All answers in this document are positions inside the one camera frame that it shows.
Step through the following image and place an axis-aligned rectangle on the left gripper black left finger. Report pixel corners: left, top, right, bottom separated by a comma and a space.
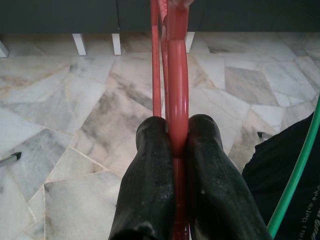
108, 116, 176, 240

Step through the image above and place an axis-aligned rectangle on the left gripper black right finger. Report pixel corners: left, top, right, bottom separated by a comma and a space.
184, 114, 273, 240

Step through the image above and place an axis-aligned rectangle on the red plastic hanger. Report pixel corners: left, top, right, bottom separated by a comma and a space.
150, 0, 194, 240

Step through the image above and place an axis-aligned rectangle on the green plastic hanger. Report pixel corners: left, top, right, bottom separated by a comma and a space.
266, 91, 320, 238

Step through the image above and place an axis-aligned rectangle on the black shirt green print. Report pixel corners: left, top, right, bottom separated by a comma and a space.
241, 111, 320, 240

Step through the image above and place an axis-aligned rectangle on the silver metal clothes rack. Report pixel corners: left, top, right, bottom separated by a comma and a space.
0, 131, 270, 168

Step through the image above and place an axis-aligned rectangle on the black TV console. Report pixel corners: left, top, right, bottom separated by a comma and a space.
0, 0, 320, 57

